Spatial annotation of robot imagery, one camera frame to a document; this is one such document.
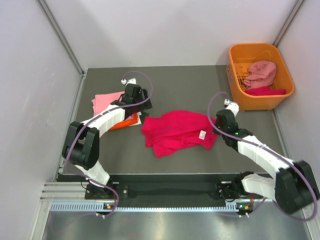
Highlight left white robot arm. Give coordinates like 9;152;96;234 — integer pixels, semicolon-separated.
61;83;153;199

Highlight folded light pink t-shirt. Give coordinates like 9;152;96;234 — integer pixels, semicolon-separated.
91;91;125;116

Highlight magenta shirt in basket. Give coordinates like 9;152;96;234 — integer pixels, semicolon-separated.
244;86;287;96

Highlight magenta t-shirt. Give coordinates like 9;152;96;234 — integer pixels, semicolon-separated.
141;110;218;158

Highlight orange plastic basket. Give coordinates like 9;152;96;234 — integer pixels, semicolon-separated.
226;43;295;111

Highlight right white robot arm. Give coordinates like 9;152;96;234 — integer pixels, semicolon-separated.
213;109;320;214

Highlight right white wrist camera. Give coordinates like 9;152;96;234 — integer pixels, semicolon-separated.
223;99;240;117

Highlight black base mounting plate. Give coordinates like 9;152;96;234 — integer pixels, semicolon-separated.
84;174;266;208

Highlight grey slotted cable duct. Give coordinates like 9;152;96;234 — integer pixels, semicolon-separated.
50;201;239;213

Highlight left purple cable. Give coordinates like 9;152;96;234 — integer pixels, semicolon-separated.
62;71;154;218

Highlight dusty pink shirt in basket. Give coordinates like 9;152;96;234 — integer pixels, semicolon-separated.
242;60;277;89

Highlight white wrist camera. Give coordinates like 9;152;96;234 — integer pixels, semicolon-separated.
120;78;137;87
223;99;240;117

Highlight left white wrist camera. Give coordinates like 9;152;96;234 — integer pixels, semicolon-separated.
120;78;137;87

